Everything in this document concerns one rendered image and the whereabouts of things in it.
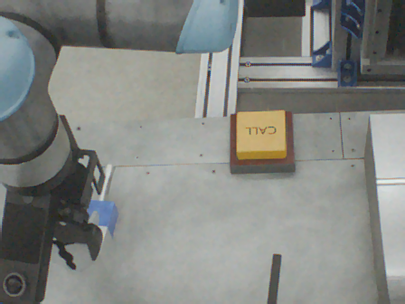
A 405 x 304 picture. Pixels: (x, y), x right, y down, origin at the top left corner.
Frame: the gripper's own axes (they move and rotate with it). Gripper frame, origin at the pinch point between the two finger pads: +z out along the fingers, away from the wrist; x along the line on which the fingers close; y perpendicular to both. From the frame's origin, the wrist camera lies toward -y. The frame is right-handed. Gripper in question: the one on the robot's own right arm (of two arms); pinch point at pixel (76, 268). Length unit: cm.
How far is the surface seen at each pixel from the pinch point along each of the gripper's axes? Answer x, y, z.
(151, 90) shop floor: 24, 88, 85
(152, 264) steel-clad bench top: -7.3, 3.5, 4.5
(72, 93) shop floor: 45, 85, 85
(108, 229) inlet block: -2.2, 5.7, 0.9
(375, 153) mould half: -31.6, 15.9, -4.4
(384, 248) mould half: -33.2, 4.7, -3.8
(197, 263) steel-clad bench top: -12.5, 4.3, 4.5
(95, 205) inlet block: 0.0, 8.3, 0.4
